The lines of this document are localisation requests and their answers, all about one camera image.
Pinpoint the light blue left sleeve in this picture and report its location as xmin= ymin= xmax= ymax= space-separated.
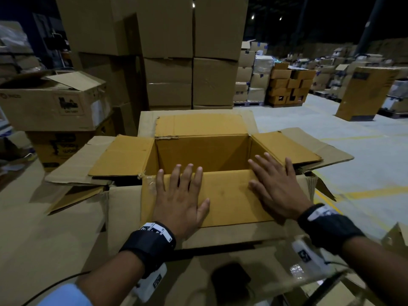
xmin=37 ymin=283 xmax=93 ymax=306

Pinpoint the pale cardboard box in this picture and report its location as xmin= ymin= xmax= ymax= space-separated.
xmin=138 ymin=110 xmax=259 ymax=138

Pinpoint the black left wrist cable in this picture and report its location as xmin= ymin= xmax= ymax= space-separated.
xmin=20 ymin=270 xmax=91 ymax=306

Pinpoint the stack of orange-brown boxes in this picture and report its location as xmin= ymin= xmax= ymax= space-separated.
xmin=266 ymin=62 xmax=317 ymax=107

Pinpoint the yellowish brown cardboard carton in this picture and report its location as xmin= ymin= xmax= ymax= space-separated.
xmin=88 ymin=113 xmax=323 ymax=228

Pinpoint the large cardboard box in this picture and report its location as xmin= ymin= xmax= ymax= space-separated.
xmin=44 ymin=125 xmax=354 ymax=255

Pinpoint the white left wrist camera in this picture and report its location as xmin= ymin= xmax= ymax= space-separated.
xmin=132 ymin=263 xmax=168 ymax=303

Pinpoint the person's left forearm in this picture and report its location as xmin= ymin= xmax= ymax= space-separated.
xmin=76 ymin=250 xmax=146 ymax=306

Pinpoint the person's right hand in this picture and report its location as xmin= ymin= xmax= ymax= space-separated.
xmin=247 ymin=152 xmax=315 ymax=222

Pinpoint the dark steel column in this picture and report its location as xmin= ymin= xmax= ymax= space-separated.
xmin=355 ymin=0 xmax=388 ymax=56

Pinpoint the person's left hand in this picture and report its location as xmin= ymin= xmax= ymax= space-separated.
xmin=152 ymin=164 xmax=211 ymax=241

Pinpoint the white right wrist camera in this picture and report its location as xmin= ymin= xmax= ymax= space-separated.
xmin=292 ymin=238 xmax=332 ymax=278

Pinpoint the stack of pale taped boxes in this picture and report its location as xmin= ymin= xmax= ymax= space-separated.
xmin=233 ymin=40 xmax=275 ymax=104

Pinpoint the pile of assorted warehouse boxes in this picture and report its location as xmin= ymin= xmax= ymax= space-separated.
xmin=286 ymin=44 xmax=408 ymax=118

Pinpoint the dark brown cardboard carton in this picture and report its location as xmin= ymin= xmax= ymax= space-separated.
xmin=25 ymin=117 xmax=116 ymax=172

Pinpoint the pile of wrapped shelf cartons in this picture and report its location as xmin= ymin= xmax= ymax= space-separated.
xmin=0 ymin=21 xmax=42 ymax=74

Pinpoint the person's right forearm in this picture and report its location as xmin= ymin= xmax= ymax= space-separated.
xmin=341 ymin=236 xmax=408 ymax=306

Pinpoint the tilted tan carton dark label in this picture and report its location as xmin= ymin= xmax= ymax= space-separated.
xmin=335 ymin=66 xmax=401 ymax=122

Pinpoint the carton with orange label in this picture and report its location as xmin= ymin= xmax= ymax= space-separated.
xmin=0 ymin=70 xmax=112 ymax=132

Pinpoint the stack of tall brown cartons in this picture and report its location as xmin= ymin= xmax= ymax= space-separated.
xmin=54 ymin=0 xmax=249 ymax=136

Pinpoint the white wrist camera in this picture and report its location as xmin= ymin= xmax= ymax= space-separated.
xmin=132 ymin=263 xmax=168 ymax=303
xmin=292 ymin=238 xmax=332 ymax=278

